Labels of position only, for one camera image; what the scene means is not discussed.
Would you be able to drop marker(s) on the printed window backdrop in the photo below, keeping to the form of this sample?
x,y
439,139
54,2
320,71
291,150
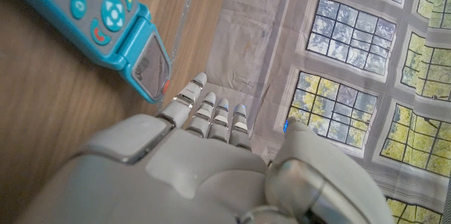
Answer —
x,y
246,41

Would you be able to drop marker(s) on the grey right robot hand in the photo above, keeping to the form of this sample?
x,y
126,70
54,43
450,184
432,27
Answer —
x,y
197,174

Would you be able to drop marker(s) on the teal toy phone remote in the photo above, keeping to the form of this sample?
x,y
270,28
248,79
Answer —
x,y
88,37

